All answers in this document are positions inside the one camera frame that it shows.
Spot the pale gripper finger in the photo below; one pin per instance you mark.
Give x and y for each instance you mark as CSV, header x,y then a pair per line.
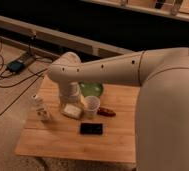
x,y
83,102

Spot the black smartphone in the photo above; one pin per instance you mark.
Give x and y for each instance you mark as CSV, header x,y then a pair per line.
x,y
91,128

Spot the red pepper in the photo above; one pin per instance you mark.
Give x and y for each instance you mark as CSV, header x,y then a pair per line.
x,y
106,112

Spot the green ceramic bowl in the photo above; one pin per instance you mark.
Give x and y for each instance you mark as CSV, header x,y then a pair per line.
x,y
91,89

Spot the white plastic bottle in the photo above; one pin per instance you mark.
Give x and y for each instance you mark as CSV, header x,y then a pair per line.
x,y
40,108

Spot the black power adapter box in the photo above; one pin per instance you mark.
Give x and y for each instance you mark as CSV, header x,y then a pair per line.
x,y
15,66

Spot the wooden table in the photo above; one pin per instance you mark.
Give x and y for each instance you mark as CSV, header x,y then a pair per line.
x,y
60,137

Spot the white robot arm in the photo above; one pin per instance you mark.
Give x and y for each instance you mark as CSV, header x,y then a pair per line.
x,y
162,108

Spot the translucent plastic cup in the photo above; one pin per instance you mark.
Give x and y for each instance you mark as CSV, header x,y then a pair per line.
x,y
92,106

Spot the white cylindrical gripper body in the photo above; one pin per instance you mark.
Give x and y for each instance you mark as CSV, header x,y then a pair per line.
x,y
69,92

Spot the white sponge block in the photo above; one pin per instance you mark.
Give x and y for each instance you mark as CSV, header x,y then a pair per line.
x,y
72,111

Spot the wooden baseboard rail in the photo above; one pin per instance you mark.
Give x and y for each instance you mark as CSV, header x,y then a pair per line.
x,y
63,39

